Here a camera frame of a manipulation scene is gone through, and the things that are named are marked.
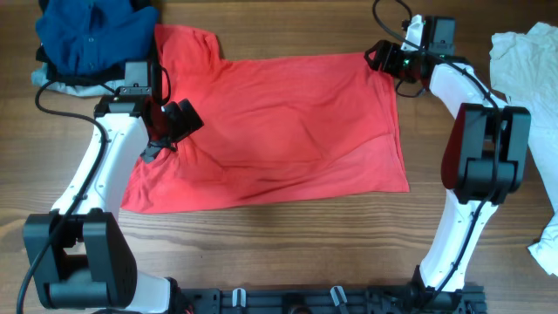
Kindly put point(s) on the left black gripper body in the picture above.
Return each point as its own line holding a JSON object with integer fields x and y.
{"x": 177, "y": 126}

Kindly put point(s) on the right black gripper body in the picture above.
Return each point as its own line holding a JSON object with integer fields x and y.
{"x": 399, "y": 63}

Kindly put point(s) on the red printed t-shirt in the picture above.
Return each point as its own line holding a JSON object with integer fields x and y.
{"x": 279, "y": 129}

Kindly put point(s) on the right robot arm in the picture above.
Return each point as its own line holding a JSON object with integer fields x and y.
{"x": 483, "y": 162}

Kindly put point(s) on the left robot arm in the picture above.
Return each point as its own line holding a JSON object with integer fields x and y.
{"x": 79, "y": 258}

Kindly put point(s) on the black folded garment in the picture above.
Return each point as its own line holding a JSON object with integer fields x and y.
{"x": 150, "y": 48}

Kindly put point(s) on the light grey folded garment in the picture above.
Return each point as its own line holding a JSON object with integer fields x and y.
{"x": 39, "y": 78}

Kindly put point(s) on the white t-shirt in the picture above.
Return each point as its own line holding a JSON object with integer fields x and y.
{"x": 523, "y": 66}

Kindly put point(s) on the left white rail clip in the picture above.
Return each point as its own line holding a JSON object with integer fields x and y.
{"x": 239, "y": 298}

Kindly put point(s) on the white rail clip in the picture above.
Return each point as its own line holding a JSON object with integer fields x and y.
{"x": 239, "y": 298}
{"x": 338, "y": 296}

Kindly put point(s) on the right white rail clip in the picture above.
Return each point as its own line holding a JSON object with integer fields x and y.
{"x": 338, "y": 296}

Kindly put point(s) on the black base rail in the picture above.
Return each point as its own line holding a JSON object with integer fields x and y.
{"x": 371, "y": 300}

